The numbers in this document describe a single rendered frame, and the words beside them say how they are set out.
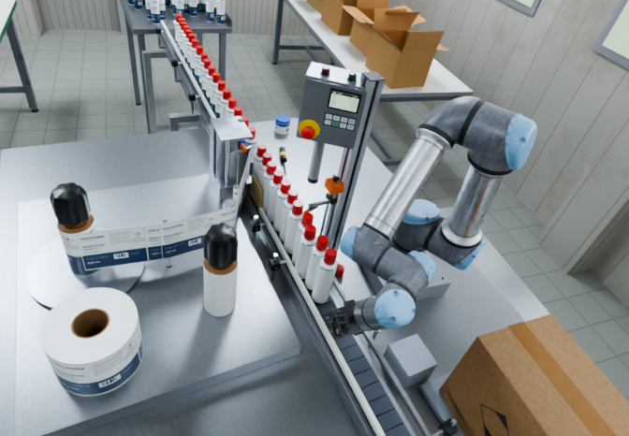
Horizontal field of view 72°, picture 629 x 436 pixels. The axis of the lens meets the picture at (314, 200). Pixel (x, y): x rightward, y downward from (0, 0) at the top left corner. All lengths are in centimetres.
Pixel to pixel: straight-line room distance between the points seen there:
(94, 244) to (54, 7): 427
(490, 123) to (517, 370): 55
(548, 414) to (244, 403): 69
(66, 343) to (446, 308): 109
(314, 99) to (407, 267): 49
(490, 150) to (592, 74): 235
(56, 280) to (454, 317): 120
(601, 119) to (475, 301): 198
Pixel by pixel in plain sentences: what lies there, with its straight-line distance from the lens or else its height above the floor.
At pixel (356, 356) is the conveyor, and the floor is 88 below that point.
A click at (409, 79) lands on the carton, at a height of 84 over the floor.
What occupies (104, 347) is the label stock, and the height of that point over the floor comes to 102.
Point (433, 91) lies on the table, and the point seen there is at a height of 78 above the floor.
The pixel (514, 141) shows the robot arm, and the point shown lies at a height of 150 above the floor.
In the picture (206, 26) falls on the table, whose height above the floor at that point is 88.
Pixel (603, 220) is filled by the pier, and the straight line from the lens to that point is 311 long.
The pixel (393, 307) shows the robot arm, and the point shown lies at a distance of 92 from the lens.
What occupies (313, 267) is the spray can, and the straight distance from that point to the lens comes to 128.
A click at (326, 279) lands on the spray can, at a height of 100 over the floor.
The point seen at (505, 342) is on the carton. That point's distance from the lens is 115.
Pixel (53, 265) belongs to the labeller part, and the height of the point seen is 89.
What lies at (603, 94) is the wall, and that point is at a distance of 332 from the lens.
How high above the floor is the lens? 195
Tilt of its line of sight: 40 degrees down
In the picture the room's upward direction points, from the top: 11 degrees clockwise
